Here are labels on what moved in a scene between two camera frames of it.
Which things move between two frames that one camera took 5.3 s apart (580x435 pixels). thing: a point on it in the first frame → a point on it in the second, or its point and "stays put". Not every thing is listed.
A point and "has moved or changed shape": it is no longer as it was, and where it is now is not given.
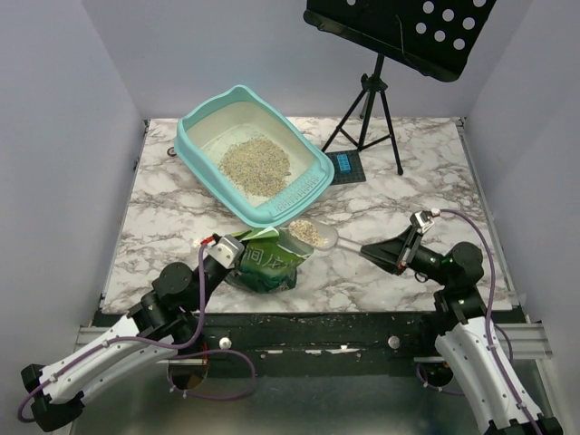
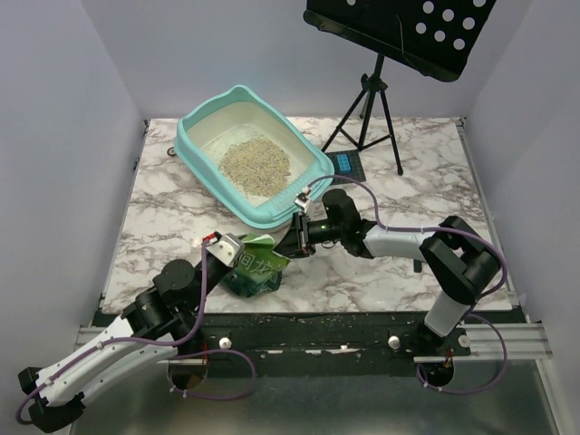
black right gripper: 403,253 → 295,236
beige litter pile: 256,164 stays put
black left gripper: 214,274 stays put
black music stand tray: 439,37 stays put
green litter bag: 267,265 has moved or changed shape
